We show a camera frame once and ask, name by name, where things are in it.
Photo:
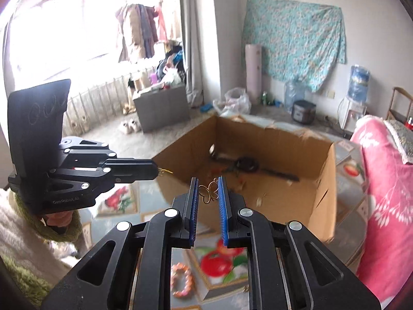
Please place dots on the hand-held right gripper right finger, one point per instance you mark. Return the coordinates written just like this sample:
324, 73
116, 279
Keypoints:
222, 213

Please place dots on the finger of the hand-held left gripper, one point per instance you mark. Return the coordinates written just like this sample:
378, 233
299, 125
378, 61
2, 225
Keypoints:
135, 163
138, 174

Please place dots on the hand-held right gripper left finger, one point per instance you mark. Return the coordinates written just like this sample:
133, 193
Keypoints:
193, 213

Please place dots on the brown cardboard box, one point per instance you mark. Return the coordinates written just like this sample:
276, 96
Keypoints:
290, 206

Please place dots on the person's left forearm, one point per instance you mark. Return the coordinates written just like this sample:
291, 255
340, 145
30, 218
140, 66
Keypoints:
22, 242

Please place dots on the person's left hand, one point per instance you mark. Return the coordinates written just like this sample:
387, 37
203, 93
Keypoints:
58, 219

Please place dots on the white shoes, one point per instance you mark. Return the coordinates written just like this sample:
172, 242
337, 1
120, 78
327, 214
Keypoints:
129, 126

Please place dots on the fruit print tablecloth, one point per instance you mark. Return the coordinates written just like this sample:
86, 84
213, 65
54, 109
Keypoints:
213, 264

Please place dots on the black long object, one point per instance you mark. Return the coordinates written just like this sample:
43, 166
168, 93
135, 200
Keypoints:
248, 164

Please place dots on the grey box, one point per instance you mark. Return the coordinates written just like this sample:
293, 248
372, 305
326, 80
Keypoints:
161, 109

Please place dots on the white balcony railing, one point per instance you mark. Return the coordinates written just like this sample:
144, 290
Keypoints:
96, 103

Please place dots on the blue slipper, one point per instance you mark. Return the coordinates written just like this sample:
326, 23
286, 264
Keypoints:
206, 107

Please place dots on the pile of clothes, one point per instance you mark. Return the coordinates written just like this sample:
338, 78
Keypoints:
171, 67

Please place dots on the white plastic bag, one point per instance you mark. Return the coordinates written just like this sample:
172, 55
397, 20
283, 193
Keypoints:
234, 101

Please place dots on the grey rice cooker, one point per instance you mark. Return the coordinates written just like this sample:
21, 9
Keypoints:
303, 113

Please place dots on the hanging clothes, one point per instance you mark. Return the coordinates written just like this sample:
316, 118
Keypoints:
142, 32

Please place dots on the grey curtain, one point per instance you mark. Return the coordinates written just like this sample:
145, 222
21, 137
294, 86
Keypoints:
190, 38

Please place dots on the clear blue water bottle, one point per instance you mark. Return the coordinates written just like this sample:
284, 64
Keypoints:
294, 95

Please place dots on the pink rolled mat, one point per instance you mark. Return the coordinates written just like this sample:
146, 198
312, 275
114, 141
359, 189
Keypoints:
253, 71

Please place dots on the white water dispenser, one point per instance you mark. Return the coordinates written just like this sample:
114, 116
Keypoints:
351, 113

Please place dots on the pink floral blanket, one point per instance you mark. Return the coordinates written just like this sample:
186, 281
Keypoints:
387, 216

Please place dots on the blue water dispenser bottle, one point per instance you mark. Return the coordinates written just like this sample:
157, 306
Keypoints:
359, 84

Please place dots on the grey pillow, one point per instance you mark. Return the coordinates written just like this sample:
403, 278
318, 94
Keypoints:
400, 139

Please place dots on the wooden chair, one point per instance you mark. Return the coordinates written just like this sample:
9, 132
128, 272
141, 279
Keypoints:
398, 103

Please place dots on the teal floral wall cloth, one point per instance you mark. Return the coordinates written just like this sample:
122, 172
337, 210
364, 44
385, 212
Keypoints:
290, 38

